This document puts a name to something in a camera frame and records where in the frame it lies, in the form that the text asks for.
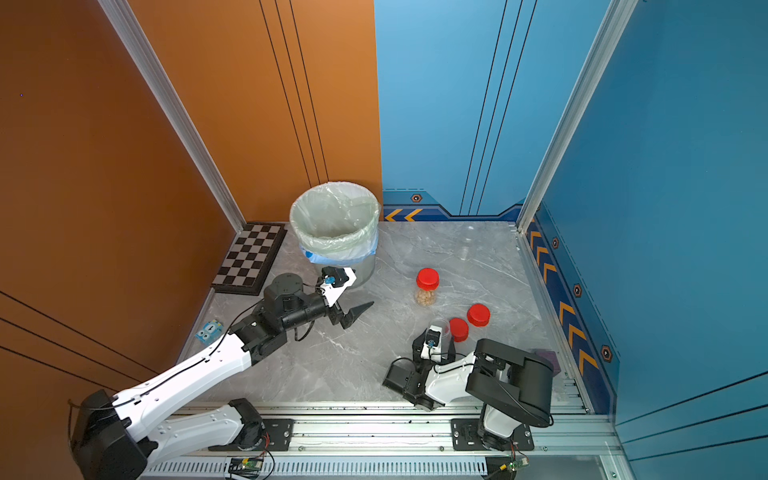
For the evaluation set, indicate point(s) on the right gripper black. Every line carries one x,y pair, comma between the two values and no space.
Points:
416,352

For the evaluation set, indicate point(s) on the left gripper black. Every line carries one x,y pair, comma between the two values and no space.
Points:
353,314

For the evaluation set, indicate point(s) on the red lid of jar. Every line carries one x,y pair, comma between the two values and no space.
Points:
459,329
479,315
428,279

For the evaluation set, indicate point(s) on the red lid of back jar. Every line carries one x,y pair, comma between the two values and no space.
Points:
428,279

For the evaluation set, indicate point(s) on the red lid of front jar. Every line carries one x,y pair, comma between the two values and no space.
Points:
479,315

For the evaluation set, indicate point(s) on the peanut jar back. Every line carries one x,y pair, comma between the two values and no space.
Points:
425,297

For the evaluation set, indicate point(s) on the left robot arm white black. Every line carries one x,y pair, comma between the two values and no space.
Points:
120,436

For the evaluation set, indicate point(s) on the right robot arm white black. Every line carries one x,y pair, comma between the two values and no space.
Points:
514,387

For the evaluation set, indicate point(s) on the grey mesh trash bin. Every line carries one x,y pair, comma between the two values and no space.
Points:
363,267

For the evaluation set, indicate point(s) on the translucent green bin liner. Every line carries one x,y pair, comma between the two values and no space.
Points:
336,223

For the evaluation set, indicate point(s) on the black white chessboard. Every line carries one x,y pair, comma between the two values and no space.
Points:
249,259

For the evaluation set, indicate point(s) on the purple block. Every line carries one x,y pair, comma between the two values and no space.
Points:
551,357

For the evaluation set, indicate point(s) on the small blue toy block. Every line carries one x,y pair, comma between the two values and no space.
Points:
210,332

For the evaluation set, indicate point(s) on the right green circuit board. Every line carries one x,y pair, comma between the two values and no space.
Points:
512,466

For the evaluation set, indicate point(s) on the green circuit board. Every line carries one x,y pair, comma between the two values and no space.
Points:
245,468
512,466

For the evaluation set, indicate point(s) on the left green circuit board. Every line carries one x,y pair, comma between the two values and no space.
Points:
245,468

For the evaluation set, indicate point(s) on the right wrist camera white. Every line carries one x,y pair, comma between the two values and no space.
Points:
434,343

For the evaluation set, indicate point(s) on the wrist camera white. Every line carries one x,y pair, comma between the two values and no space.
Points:
434,343
333,282

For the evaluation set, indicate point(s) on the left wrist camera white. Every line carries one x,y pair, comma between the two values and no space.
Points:
333,282

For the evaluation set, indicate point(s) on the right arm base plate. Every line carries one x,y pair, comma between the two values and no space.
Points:
468,434

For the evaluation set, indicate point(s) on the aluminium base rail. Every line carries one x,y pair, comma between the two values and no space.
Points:
394,440

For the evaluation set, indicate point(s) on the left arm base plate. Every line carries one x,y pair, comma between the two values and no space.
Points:
269,434

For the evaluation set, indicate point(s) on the left aluminium corner post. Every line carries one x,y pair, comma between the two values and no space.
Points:
127,26

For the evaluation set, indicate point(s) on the aluminium corner post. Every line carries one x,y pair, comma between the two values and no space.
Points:
601,51
127,26

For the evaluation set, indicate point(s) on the right aluminium corner post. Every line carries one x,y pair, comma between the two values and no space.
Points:
601,51

